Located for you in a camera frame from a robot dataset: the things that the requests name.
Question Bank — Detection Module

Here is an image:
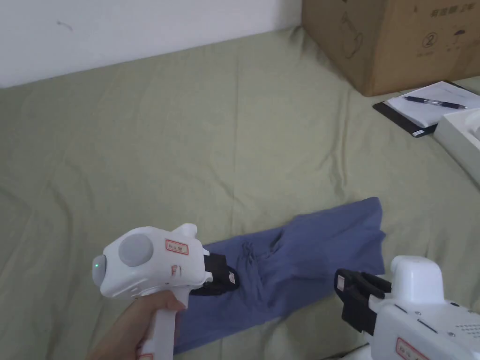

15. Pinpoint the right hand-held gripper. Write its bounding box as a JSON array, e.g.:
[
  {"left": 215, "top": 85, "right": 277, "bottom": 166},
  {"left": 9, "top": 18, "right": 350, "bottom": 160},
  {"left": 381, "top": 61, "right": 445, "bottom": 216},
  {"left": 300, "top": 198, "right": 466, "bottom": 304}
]
[{"left": 335, "top": 255, "right": 480, "bottom": 360}]

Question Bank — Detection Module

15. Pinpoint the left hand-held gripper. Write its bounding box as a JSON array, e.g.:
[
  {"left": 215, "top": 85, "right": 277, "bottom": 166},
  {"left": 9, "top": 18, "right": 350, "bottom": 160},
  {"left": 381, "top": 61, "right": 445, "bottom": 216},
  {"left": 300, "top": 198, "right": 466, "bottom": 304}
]
[{"left": 91, "top": 223, "right": 241, "bottom": 360}]

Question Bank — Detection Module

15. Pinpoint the person's left hand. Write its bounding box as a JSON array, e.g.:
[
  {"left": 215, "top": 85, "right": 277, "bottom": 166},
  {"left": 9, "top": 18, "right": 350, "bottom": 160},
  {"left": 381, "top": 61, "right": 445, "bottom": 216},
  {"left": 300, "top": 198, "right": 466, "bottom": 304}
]
[{"left": 88, "top": 290, "right": 188, "bottom": 360}]

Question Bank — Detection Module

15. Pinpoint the blue garment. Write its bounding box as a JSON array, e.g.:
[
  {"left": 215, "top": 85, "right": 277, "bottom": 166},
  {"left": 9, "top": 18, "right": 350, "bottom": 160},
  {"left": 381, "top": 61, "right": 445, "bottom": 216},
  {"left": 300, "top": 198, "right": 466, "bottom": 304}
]
[{"left": 174, "top": 196, "right": 387, "bottom": 355}]

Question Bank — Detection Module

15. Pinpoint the bed with pale green sheet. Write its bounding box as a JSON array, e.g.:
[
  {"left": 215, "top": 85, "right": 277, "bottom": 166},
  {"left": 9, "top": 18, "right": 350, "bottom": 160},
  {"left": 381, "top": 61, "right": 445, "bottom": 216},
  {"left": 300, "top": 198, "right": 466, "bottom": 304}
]
[{"left": 0, "top": 25, "right": 480, "bottom": 360}]

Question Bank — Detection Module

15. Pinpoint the black clipboard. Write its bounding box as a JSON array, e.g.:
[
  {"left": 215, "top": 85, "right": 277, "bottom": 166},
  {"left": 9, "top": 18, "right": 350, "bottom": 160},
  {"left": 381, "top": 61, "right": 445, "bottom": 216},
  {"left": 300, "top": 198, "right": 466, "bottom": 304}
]
[{"left": 372, "top": 87, "right": 480, "bottom": 138}]

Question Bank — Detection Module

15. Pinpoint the white open box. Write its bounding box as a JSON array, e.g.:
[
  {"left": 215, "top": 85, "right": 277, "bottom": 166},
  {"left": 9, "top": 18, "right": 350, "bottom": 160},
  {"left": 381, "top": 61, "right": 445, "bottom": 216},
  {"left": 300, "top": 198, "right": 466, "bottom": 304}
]
[{"left": 434, "top": 108, "right": 480, "bottom": 178}]

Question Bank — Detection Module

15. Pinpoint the white paper sheet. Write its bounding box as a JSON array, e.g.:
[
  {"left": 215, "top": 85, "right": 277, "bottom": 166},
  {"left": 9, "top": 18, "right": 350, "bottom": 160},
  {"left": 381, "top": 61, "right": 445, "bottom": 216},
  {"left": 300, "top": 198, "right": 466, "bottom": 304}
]
[{"left": 386, "top": 80, "right": 480, "bottom": 128}]

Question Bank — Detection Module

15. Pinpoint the dark blue pen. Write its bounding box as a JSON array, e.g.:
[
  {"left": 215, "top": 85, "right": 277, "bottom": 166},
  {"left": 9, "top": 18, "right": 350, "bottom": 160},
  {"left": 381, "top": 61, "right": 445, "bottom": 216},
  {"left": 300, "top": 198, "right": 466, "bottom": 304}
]
[{"left": 404, "top": 95, "right": 468, "bottom": 110}]

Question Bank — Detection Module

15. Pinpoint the brown cardboard carton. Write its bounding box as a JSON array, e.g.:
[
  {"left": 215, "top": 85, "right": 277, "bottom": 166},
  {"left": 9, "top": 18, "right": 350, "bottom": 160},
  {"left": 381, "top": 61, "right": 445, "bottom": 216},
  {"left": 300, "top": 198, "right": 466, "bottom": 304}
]
[{"left": 301, "top": 0, "right": 480, "bottom": 97}]

